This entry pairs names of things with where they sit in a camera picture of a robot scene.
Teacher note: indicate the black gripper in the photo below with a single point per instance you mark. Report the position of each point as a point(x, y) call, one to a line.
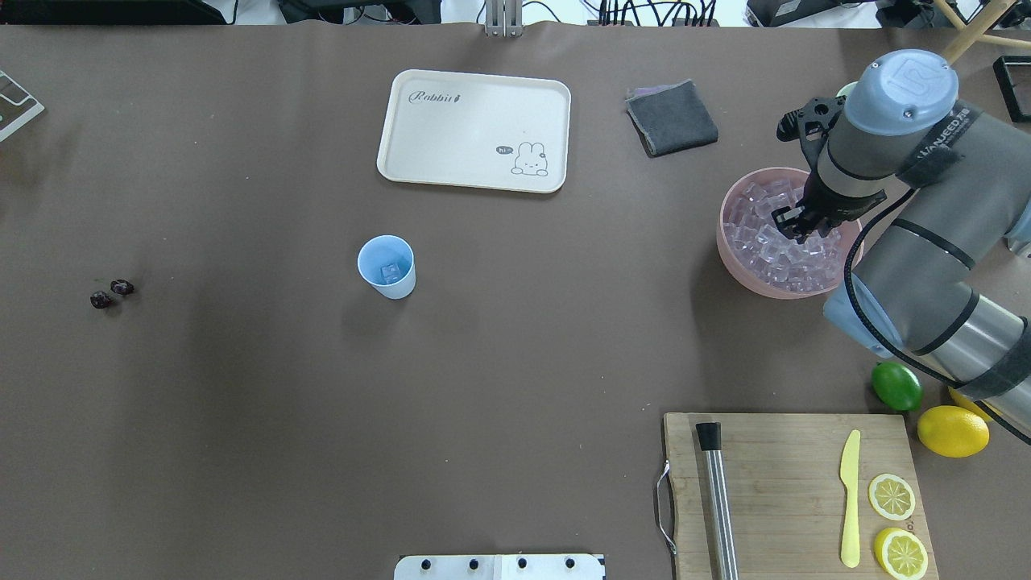
point(827, 204)

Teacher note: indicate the clear ice cube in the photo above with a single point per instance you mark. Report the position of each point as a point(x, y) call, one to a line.
point(392, 273)

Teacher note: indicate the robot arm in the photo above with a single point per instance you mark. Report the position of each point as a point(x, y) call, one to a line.
point(968, 179)

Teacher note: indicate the clear ice cubes pile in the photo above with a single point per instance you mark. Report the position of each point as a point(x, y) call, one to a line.
point(765, 250)

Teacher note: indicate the wooden cup stand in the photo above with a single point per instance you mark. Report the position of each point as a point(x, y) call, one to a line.
point(977, 31)

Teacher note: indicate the light blue cup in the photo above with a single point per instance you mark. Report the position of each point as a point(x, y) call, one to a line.
point(387, 263)

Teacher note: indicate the pink bowl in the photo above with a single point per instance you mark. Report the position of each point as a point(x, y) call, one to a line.
point(737, 258)

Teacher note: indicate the mint green bowl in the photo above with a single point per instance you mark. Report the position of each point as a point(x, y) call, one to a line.
point(846, 89)

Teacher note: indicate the grey folded cloth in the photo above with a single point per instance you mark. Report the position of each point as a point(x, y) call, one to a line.
point(671, 118)

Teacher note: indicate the green lime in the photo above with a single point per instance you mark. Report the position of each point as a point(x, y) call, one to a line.
point(897, 386)

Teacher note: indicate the yellow plastic knife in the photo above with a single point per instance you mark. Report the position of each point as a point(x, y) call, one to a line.
point(848, 472)

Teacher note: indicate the whole yellow lemon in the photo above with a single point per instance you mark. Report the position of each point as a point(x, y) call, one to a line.
point(952, 432)

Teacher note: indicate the wooden cutting board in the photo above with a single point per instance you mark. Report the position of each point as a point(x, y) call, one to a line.
point(786, 499)

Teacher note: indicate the lemon slice upper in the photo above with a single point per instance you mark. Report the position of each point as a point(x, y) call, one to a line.
point(892, 497)

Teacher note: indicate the steel muddler black tip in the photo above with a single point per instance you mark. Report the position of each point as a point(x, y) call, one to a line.
point(710, 442)

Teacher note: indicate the lemon half lower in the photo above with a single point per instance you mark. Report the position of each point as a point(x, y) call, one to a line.
point(901, 554)

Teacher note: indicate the cream rabbit tray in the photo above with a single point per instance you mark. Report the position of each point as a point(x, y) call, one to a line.
point(472, 130)

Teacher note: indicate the dark cherry right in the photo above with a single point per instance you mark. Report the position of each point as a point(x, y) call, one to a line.
point(122, 287)

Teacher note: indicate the dark cherry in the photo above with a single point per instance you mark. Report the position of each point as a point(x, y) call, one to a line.
point(100, 300)
point(122, 287)

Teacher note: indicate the dark cherry left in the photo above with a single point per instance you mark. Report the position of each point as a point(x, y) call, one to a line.
point(100, 300)

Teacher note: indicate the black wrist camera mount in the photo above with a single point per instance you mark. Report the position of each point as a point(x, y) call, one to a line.
point(811, 125)

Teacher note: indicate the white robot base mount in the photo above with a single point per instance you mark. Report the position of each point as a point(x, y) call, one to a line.
point(502, 566)

